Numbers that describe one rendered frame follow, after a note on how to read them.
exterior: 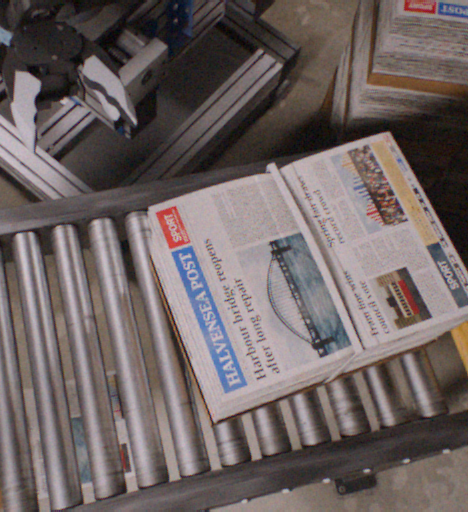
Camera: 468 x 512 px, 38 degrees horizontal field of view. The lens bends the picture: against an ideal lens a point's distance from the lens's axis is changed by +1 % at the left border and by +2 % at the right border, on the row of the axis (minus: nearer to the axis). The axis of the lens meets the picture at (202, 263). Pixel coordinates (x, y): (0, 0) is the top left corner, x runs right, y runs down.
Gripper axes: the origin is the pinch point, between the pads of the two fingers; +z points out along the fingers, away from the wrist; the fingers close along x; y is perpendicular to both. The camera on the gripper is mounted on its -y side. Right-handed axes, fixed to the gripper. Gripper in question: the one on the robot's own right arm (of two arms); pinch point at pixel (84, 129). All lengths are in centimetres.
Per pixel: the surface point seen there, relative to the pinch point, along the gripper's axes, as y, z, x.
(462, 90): 48, -17, -95
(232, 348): 19.3, 23.8, -11.3
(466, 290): 15, 29, -43
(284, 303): 18.1, 21.0, -20.1
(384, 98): 56, -25, -83
